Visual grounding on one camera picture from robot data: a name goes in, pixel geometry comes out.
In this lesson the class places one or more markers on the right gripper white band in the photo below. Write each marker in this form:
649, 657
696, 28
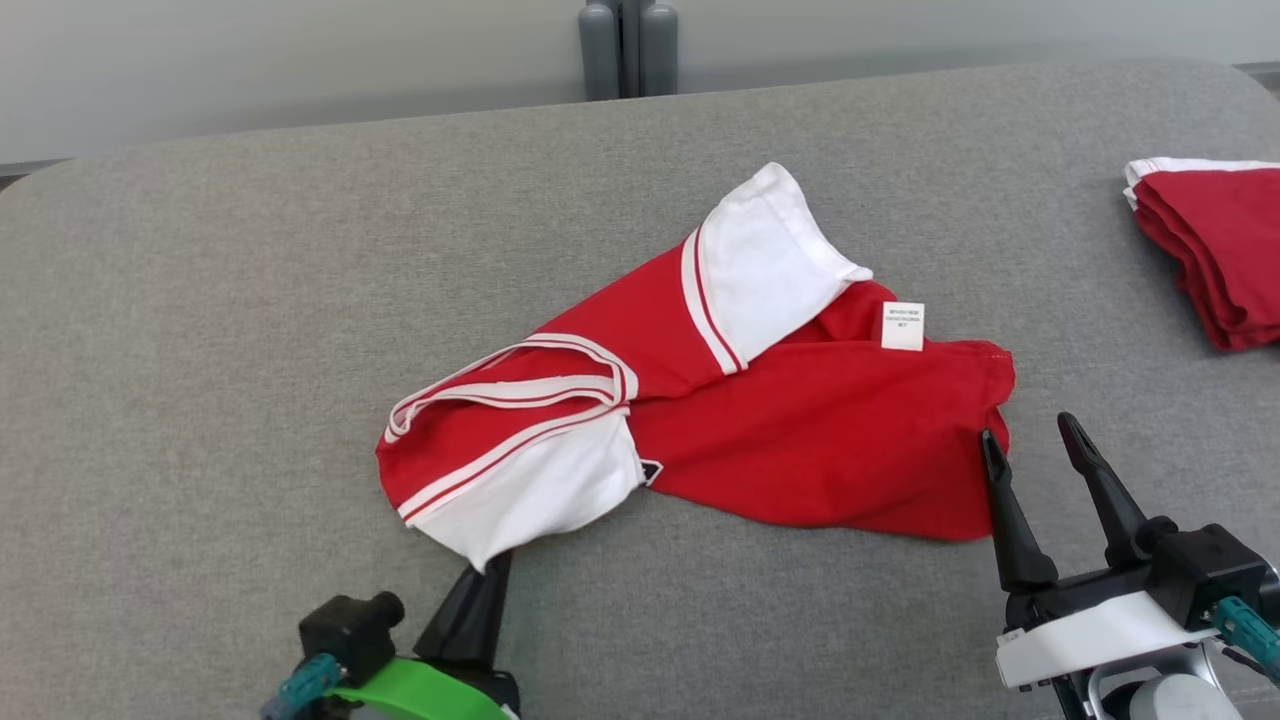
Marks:
1090, 640

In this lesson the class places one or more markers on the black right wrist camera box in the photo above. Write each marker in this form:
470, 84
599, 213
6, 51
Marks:
1215, 570

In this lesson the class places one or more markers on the red shorts white trim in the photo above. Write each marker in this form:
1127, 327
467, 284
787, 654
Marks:
1220, 250

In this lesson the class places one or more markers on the grey baseboard strip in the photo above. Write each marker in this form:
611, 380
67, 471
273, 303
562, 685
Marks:
30, 170
1262, 67

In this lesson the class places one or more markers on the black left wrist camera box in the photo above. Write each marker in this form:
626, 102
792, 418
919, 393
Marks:
345, 630

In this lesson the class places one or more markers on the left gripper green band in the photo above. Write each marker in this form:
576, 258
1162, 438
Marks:
420, 695

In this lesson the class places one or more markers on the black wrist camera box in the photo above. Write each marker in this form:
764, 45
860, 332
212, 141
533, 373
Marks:
1215, 570
345, 630

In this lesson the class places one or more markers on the grey fabric sofa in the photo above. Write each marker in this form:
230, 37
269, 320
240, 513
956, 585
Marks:
250, 350

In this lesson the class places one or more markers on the red and white jersey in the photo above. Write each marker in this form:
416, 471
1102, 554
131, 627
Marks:
820, 440

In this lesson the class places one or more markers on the grey rounded post cylinder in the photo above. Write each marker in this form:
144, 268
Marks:
598, 50
659, 48

